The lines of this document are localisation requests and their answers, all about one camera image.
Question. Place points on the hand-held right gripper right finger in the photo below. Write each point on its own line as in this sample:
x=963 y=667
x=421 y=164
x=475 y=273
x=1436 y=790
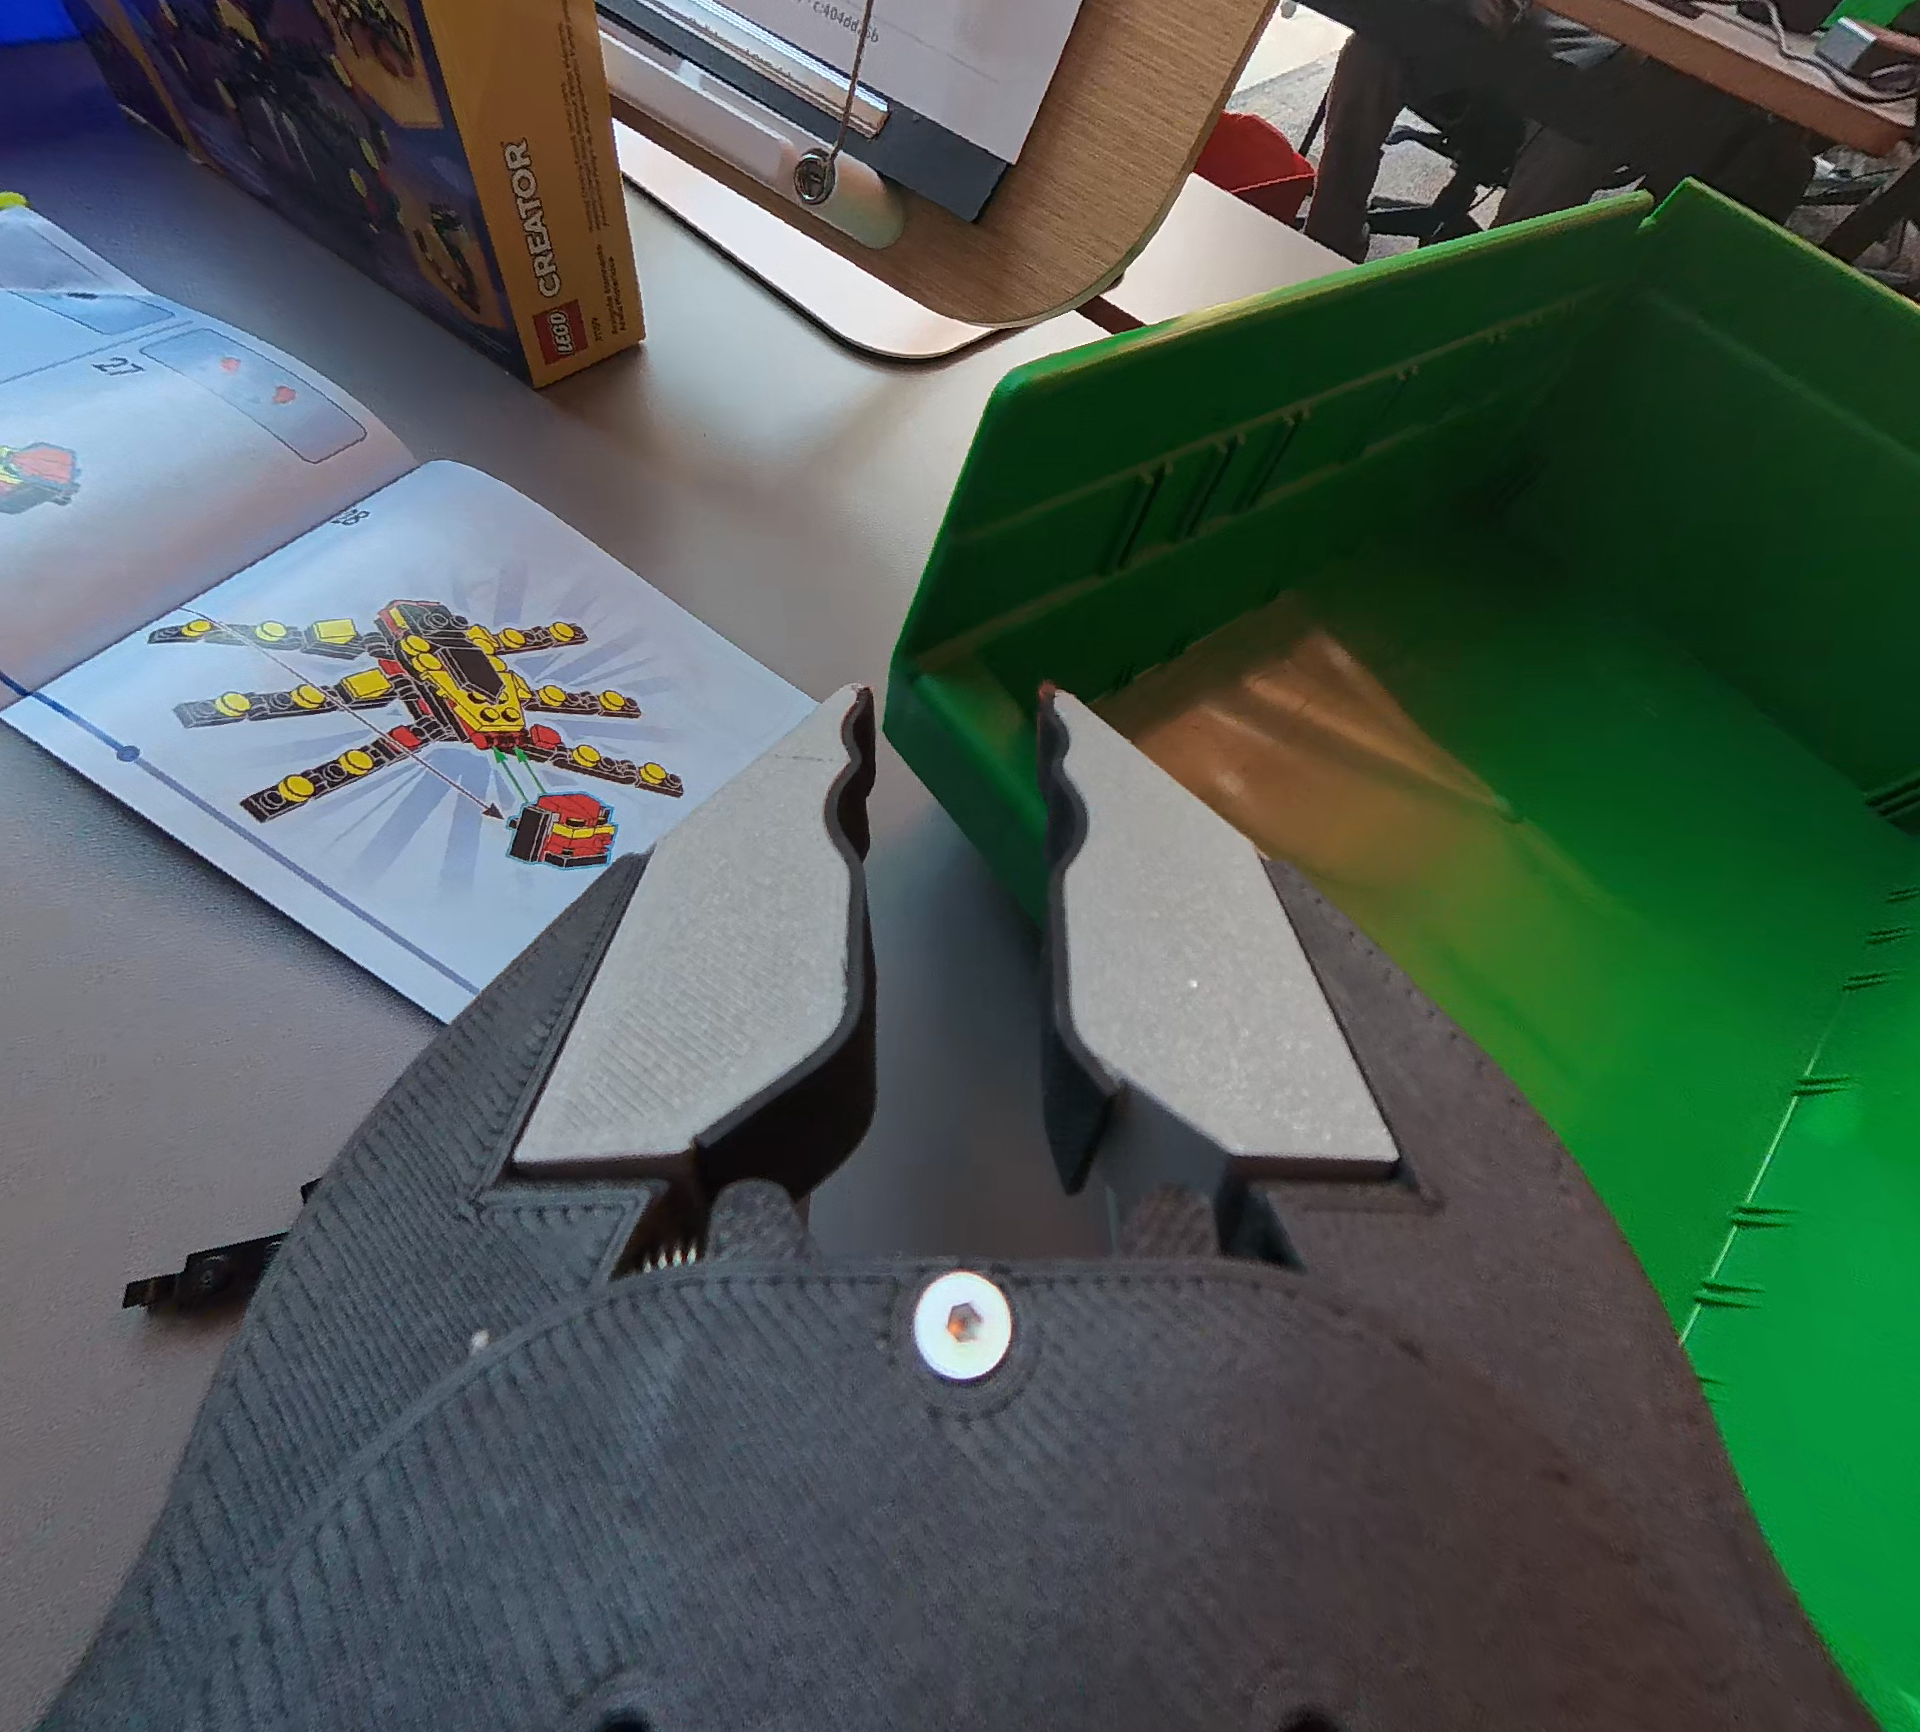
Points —
x=1201 y=998

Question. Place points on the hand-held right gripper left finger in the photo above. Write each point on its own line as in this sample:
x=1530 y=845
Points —
x=705 y=983

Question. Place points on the black lego piece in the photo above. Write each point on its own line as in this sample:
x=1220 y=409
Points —
x=211 y=1280

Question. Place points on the lego instruction booklet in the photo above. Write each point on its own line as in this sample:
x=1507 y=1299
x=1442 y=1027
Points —
x=224 y=487

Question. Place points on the yellow and purple lego box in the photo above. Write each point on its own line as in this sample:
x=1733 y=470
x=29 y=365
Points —
x=301 y=38

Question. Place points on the green plastic bin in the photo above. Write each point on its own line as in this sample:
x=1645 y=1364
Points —
x=1499 y=863

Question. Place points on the red bin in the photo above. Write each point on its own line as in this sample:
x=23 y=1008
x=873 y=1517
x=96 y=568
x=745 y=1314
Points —
x=1252 y=158

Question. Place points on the wooden display stand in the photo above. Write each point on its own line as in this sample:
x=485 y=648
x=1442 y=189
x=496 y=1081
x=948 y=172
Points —
x=1185 y=84

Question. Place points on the wooden table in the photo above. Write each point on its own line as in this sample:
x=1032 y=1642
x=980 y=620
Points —
x=1650 y=21

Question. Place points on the small grey box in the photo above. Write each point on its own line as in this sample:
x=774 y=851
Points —
x=1848 y=49

